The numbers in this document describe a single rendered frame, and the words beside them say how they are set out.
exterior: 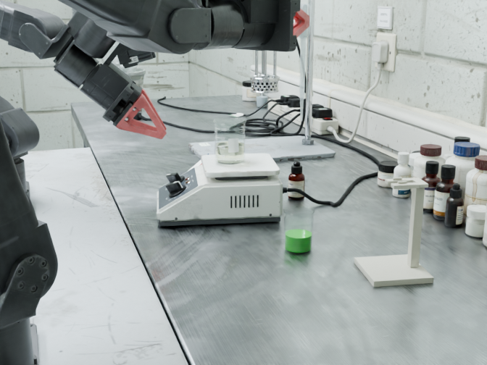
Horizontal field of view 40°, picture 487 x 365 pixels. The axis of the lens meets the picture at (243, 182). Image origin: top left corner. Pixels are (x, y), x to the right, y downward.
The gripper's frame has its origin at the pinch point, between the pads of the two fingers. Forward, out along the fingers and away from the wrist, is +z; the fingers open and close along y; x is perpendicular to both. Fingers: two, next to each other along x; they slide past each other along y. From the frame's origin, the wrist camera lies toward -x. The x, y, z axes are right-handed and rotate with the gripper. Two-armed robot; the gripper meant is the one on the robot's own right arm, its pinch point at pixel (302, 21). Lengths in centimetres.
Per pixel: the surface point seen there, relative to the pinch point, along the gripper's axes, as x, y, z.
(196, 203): 28.2, 17.7, -2.4
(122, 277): 32.5, 11.0, -22.4
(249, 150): 30, 44, 40
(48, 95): 44, 239, 111
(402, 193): 30.5, 1.1, 33.0
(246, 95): 29, 95, 97
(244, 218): 31.1, 13.0, 3.7
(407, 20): 1, 20, 65
